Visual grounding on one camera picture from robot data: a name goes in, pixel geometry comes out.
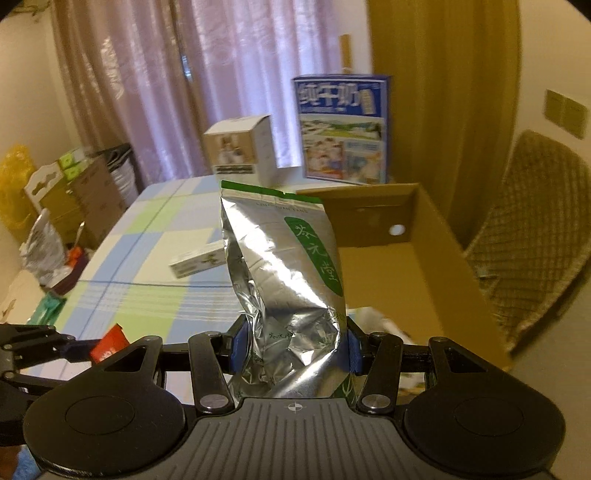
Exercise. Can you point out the wicker chair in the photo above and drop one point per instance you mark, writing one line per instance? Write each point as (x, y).
(535, 230)

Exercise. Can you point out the green wipes packet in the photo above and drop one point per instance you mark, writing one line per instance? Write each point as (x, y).
(48, 309)

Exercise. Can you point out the striped black white bag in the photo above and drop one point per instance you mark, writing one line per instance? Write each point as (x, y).
(122, 175)

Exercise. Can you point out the wall switch plate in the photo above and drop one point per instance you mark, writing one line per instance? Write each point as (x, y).
(563, 113)

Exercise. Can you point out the small orange object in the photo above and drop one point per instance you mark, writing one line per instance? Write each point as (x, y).
(76, 256)

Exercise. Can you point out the blue milk carton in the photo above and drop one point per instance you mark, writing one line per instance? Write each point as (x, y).
(341, 134)

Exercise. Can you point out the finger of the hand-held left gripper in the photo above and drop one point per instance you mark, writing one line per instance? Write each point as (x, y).
(37, 344)
(27, 385)

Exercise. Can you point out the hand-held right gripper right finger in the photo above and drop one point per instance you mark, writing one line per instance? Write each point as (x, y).
(354, 357)

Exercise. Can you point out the brown cardboard carton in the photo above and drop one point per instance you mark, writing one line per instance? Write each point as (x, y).
(99, 198)

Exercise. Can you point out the yellow plastic bag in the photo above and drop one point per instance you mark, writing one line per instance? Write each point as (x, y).
(14, 184)

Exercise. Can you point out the red packet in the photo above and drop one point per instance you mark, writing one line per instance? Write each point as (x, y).
(110, 344)

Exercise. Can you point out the white tabbed cardboard box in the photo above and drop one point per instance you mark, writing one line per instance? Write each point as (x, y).
(44, 194)

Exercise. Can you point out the checked tablecloth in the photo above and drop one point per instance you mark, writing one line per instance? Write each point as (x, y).
(152, 286)

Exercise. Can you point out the silver foil bag green label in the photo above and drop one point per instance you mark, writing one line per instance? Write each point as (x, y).
(281, 286)

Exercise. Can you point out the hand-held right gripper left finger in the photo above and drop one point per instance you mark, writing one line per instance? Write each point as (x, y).
(238, 348)

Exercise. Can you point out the pink curtain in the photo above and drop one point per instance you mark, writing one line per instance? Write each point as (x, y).
(161, 69)

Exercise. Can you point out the white crumpled packaging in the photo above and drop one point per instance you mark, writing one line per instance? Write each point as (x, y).
(383, 323)

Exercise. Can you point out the white medicine box green print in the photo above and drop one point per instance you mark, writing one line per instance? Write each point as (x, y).
(196, 261)

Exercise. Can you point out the small green boxes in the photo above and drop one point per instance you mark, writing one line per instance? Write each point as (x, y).
(74, 161)

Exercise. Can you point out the white carton with photo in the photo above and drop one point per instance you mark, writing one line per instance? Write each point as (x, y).
(242, 147)

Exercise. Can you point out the golden curtain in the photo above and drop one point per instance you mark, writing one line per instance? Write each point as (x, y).
(438, 92)

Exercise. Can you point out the white plastic bag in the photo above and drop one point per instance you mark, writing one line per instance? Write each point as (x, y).
(44, 249)

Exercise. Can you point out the large cardboard box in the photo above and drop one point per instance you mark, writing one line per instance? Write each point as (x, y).
(406, 263)

